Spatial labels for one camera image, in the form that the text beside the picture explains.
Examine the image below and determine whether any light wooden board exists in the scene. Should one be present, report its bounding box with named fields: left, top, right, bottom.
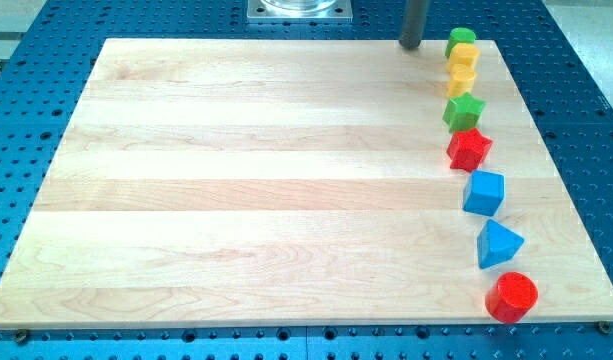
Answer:
left=0, top=38, right=613, bottom=329

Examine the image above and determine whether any red star block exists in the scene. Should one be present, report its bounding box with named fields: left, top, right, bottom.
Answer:
left=446, top=128, right=493, bottom=173

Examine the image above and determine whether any green star block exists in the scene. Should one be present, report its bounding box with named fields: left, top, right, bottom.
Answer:
left=442, top=92, right=486, bottom=133

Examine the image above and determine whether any blue cube block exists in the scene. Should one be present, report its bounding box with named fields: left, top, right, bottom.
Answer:
left=462, top=170, right=505, bottom=216

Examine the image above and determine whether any yellow cylinder block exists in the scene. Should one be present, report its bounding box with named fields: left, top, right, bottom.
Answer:
left=447, top=64, right=477, bottom=98

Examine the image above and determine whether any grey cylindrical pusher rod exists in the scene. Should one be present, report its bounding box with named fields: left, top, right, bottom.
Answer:
left=398, top=0, right=430, bottom=50

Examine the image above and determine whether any blue triangle block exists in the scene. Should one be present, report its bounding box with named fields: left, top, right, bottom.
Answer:
left=477, top=219, right=525, bottom=269

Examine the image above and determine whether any yellow hexagon block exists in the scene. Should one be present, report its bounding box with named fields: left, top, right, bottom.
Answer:
left=447, top=43, right=481, bottom=73

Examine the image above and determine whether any green cylinder block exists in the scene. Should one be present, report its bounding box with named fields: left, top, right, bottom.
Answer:
left=445, top=27, right=477, bottom=58

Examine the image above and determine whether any red cylinder block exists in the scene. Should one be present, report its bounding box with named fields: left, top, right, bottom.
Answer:
left=485, top=272, right=539, bottom=324

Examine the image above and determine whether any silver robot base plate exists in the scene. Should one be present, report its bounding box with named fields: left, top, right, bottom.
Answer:
left=246, top=0, right=353, bottom=22

